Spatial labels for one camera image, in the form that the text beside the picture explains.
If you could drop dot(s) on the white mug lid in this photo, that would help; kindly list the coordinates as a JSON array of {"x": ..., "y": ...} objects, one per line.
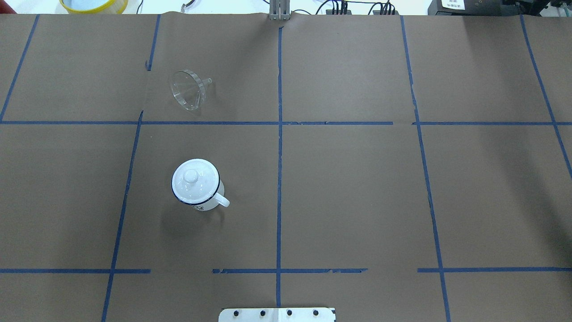
[{"x": 195, "y": 181}]

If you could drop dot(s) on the clear glass funnel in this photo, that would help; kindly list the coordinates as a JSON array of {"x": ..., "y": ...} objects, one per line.
[{"x": 189, "y": 89}]

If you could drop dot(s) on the white enamel mug blue rim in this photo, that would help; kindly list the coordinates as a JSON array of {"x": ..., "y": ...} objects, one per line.
[{"x": 217, "y": 200}]

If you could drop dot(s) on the black device with label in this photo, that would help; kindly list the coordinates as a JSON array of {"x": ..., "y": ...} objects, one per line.
[{"x": 493, "y": 8}]

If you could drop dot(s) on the yellow rimmed round container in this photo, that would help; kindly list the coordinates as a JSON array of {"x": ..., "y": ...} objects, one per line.
[{"x": 94, "y": 6}]

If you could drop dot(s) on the grey metal bracket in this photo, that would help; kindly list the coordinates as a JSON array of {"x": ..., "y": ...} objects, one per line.
[{"x": 279, "y": 10}]

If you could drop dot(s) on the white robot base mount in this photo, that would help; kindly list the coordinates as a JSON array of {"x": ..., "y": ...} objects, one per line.
[{"x": 296, "y": 314}]

